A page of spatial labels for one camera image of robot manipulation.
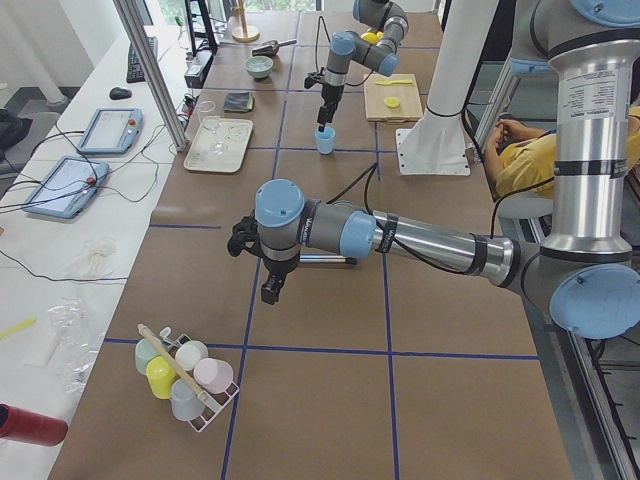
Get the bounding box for white cup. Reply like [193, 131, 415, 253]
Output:
[175, 340, 209, 372]

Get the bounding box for light blue cup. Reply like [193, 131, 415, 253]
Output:
[315, 125, 336, 155]

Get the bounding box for yellow plastic knife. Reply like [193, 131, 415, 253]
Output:
[373, 78, 414, 87]

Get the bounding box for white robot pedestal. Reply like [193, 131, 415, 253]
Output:
[397, 0, 499, 176]

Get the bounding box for yellow cup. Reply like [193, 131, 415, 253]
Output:
[145, 356, 178, 400]

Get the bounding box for grey folded cloth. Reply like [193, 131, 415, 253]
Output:
[223, 92, 254, 113]

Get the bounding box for lower teach pendant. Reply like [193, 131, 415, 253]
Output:
[22, 156, 109, 219]

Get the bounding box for mint green cup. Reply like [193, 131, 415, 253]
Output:
[134, 339, 159, 375]

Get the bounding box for steel muddler black tip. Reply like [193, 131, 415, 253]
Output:
[299, 253, 358, 265]

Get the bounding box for person in yellow shirt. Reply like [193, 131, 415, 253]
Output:
[485, 104, 640, 201]

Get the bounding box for white gloves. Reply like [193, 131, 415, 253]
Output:
[65, 238, 117, 280]

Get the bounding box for cream bear tray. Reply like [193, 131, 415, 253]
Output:
[183, 117, 253, 174]

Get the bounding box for clear wine glass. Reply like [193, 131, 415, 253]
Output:
[197, 101, 226, 155]

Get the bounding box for aluminium frame post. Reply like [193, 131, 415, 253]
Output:
[113, 0, 188, 152]

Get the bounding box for pink cup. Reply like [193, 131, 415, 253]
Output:
[193, 358, 234, 394]

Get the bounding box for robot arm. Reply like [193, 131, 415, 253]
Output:
[304, 0, 409, 132]
[227, 1, 639, 339]

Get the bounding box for bamboo cutting board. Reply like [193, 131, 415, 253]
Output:
[364, 74, 424, 123]

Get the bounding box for black computer mouse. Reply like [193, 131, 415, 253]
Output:
[109, 87, 132, 100]

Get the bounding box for teach pendant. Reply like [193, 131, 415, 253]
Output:
[77, 108, 144, 156]
[22, 156, 109, 219]

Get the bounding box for upper teach pendant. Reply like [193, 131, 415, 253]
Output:
[77, 108, 144, 156]

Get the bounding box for clear plastic bag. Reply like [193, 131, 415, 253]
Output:
[47, 298, 106, 399]

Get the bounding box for black power strip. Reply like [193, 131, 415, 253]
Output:
[184, 50, 213, 89]

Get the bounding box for wooden cup tree stand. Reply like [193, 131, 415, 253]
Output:
[231, 0, 260, 43]

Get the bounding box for white cup rack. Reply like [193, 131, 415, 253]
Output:
[160, 327, 239, 433]

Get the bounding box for black keyboard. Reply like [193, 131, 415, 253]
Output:
[126, 36, 158, 84]

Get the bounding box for yellow lemon slices stack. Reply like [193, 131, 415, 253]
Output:
[384, 96, 400, 109]

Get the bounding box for yellow lemon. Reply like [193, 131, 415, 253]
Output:
[360, 31, 379, 44]

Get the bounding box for steel ice scoop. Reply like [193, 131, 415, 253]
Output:
[251, 39, 297, 57]

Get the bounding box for grey blue cup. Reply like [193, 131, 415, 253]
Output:
[170, 379, 204, 421]

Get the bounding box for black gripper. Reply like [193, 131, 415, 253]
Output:
[304, 71, 343, 132]
[227, 216, 300, 304]

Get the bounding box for green bowl of ice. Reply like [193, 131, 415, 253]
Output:
[244, 55, 274, 80]

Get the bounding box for red bottle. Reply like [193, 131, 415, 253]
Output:
[1, 404, 68, 446]

